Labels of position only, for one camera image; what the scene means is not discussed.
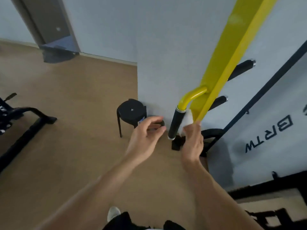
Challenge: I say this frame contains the dark gray floor mat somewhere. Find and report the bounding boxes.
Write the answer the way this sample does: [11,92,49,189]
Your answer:
[41,45,80,64]

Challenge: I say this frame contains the black machine base foot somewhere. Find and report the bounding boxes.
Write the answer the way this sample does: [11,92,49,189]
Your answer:
[171,128,225,157]

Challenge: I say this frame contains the white sneaker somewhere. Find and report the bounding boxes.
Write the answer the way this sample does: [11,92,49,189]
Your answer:
[106,206,122,223]

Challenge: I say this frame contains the black shorts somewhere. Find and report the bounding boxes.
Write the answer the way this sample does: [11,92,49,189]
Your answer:
[102,211,186,230]

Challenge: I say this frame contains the person's right forearm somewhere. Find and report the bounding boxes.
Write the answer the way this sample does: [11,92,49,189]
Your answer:
[182,160,264,230]

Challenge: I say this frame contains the person's left hand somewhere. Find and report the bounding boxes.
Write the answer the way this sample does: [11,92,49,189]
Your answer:
[125,116,167,165]

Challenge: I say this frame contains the black machine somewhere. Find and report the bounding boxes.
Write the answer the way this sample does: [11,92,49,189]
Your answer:
[0,92,58,173]

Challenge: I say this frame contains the brown metal trash bin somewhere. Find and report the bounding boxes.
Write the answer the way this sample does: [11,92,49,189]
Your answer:
[146,116,166,132]

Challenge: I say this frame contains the black slotted bracket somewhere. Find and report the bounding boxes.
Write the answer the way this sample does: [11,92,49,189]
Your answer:
[246,208,307,230]

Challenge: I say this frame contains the person's right hand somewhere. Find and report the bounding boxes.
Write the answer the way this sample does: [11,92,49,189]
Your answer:
[180,121,204,167]

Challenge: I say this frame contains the black machine lower frame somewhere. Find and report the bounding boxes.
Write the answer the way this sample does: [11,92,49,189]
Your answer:
[228,171,307,200]

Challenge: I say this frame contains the translucent machine guard panel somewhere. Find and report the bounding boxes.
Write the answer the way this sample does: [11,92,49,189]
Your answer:
[207,52,307,189]

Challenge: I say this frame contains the white cleaning wipe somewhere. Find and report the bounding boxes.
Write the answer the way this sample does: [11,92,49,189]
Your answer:
[180,109,195,137]

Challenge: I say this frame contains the black round stool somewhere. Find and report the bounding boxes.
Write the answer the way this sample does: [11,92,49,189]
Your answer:
[116,98,147,138]

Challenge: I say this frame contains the gray door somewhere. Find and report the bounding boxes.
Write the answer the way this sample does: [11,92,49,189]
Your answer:
[9,0,81,54]

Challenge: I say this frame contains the person's left forearm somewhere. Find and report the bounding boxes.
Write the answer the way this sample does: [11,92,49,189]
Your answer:
[31,153,149,230]

